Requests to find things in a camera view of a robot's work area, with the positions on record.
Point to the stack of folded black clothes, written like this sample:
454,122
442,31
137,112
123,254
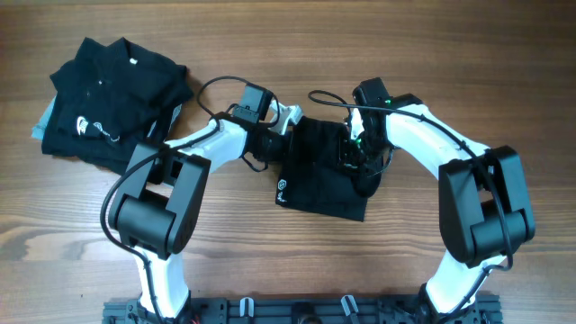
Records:
110,98

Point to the light grey folded garment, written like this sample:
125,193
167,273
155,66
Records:
38,130

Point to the black t-shirt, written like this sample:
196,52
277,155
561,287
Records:
311,180

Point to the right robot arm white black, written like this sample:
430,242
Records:
485,213

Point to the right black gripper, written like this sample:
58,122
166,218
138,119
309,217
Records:
344,153

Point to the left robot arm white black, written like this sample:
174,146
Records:
152,210

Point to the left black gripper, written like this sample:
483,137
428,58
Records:
283,154

